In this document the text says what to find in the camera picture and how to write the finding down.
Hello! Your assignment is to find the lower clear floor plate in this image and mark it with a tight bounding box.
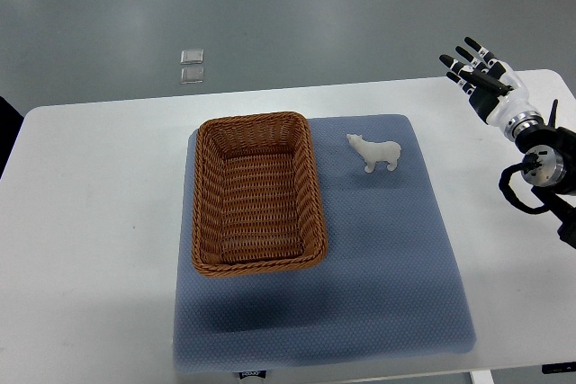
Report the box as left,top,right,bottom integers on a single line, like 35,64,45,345
180,66,204,85

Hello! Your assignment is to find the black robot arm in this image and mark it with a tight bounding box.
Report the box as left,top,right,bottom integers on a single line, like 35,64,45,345
499,101,575,246

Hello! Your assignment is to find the black table control panel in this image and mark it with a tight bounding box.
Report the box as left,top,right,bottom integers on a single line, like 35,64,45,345
541,362,576,375

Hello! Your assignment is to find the black label tag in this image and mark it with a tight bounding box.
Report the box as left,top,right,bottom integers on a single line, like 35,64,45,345
238,371,267,380

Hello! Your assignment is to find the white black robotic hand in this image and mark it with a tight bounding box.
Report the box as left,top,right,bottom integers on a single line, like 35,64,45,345
439,37,540,131

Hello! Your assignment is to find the clear floor plate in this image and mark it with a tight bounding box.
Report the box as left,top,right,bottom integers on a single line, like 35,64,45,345
180,49,204,65
180,66,204,85

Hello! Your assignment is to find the white bear figurine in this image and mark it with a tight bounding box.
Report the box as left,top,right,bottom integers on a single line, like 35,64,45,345
346,134,401,174

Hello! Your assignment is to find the brown wicker basket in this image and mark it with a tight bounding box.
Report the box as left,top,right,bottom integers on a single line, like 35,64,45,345
191,112,329,278

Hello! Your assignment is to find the upper clear floor plate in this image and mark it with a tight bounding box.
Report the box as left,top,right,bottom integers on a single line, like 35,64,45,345
180,49,204,65

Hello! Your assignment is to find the blue-grey textured mat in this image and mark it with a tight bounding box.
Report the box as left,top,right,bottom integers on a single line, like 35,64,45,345
173,114,476,374

